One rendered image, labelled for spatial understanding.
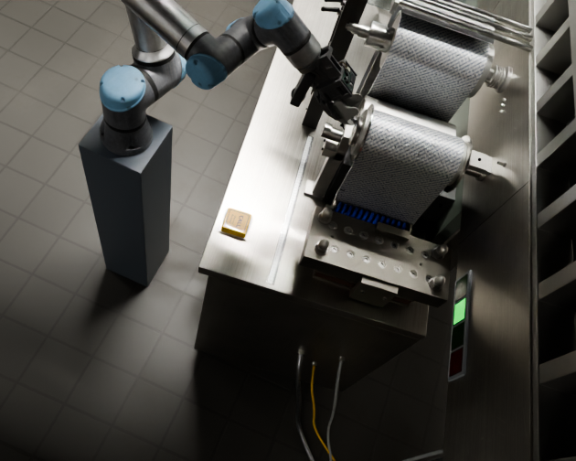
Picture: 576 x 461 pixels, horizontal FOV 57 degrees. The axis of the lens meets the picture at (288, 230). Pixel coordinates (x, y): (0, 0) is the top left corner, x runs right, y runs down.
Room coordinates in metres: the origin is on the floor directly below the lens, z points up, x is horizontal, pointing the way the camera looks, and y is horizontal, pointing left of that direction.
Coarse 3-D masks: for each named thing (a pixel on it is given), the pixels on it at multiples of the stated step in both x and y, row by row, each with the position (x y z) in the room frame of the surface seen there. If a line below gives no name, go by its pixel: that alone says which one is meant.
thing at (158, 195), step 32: (96, 128) 0.83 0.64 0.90; (160, 128) 0.92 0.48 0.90; (96, 160) 0.75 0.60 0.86; (128, 160) 0.77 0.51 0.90; (160, 160) 0.87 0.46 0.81; (96, 192) 0.75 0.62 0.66; (128, 192) 0.75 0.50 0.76; (160, 192) 0.87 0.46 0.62; (96, 224) 0.75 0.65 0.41; (128, 224) 0.75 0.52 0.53; (160, 224) 0.87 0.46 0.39; (128, 256) 0.75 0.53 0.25; (160, 256) 0.86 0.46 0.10
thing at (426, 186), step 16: (368, 160) 0.86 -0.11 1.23; (352, 176) 0.85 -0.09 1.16; (368, 176) 0.86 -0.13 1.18; (384, 176) 0.86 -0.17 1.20; (400, 176) 0.87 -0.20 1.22; (416, 176) 0.87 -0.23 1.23; (352, 192) 0.86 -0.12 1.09; (368, 192) 0.86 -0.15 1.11; (384, 192) 0.87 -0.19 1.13; (400, 192) 0.87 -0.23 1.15; (416, 192) 0.88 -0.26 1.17; (432, 192) 0.88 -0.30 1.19; (384, 208) 0.87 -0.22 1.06; (400, 208) 0.88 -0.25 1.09; (416, 208) 0.88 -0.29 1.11
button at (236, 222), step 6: (228, 210) 0.74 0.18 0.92; (234, 210) 0.75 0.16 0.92; (228, 216) 0.72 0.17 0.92; (234, 216) 0.73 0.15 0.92; (240, 216) 0.74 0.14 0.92; (246, 216) 0.75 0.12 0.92; (228, 222) 0.70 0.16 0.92; (234, 222) 0.71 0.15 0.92; (240, 222) 0.72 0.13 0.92; (246, 222) 0.73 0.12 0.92; (222, 228) 0.68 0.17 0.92; (228, 228) 0.69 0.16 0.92; (234, 228) 0.70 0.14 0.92; (240, 228) 0.71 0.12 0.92; (246, 228) 0.71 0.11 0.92; (234, 234) 0.69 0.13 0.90; (240, 234) 0.69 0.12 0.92
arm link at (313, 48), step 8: (312, 40) 0.90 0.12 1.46; (304, 48) 0.87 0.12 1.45; (312, 48) 0.88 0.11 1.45; (320, 48) 0.90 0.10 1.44; (288, 56) 0.86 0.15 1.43; (296, 56) 0.86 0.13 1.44; (304, 56) 0.87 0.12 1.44; (312, 56) 0.88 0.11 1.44; (296, 64) 0.86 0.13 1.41; (304, 64) 0.86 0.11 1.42
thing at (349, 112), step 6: (336, 102) 0.89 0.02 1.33; (342, 102) 0.89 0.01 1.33; (336, 108) 0.89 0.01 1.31; (342, 108) 0.89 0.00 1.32; (348, 108) 0.90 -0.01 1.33; (354, 108) 0.90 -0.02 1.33; (342, 114) 0.89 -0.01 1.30; (348, 114) 0.90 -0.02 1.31; (354, 114) 0.90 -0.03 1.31; (342, 120) 0.89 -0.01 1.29; (348, 120) 0.91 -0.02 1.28
